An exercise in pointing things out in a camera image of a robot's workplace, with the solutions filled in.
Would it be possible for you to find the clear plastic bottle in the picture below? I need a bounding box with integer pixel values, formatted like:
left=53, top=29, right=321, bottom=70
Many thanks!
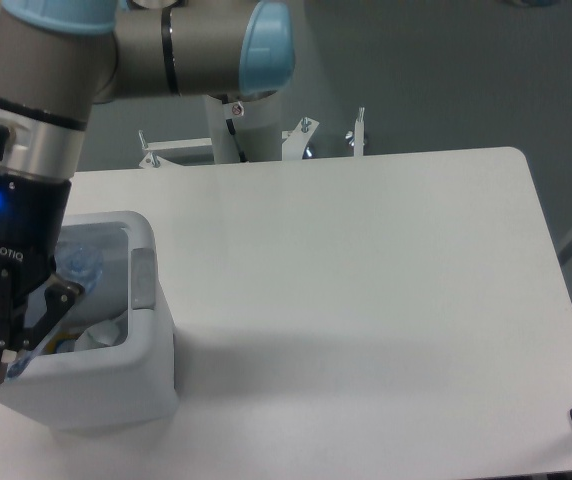
left=4, top=241, right=103, bottom=382

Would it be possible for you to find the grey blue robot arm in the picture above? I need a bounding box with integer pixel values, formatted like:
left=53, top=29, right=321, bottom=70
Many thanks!
left=0, top=1, right=295, bottom=385

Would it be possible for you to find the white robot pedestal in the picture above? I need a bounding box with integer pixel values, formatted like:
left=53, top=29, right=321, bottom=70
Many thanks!
left=136, top=92, right=370, bottom=170

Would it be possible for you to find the white trash can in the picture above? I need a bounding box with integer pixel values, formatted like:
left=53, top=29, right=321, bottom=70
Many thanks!
left=0, top=211, right=178, bottom=430

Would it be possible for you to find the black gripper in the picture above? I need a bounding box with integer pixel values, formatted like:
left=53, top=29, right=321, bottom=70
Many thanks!
left=0, top=171, right=85, bottom=385

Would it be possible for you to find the black cable on pedestal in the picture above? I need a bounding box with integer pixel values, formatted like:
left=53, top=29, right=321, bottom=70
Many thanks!
left=219, top=94, right=248, bottom=164

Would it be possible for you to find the trash inside can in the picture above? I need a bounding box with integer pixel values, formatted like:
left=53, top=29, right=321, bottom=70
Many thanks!
left=46, top=329, right=83, bottom=354

